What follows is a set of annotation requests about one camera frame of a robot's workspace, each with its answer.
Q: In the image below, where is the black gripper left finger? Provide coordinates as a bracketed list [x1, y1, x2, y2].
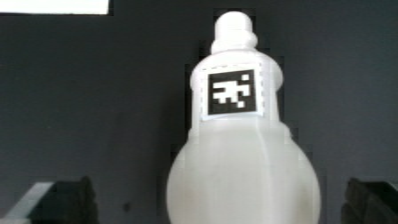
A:
[0, 176, 98, 224]

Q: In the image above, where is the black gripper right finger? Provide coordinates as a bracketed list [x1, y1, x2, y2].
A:
[343, 178, 398, 224]

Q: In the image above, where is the white lamp bulb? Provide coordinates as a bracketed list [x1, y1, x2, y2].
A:
[167, 11, 322, 224]

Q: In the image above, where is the white marker sheet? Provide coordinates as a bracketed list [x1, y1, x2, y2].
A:
[0, 0, 110, 15]

